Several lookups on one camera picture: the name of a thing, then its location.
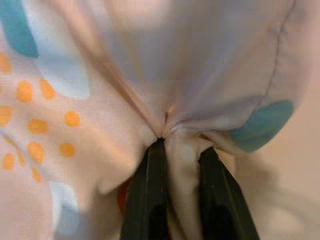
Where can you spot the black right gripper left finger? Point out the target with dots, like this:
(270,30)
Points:
(147,195)

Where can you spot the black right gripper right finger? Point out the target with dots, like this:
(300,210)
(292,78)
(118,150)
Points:
(225,200)

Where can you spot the pink pillow coloured patches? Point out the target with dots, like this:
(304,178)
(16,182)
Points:
(100,75)

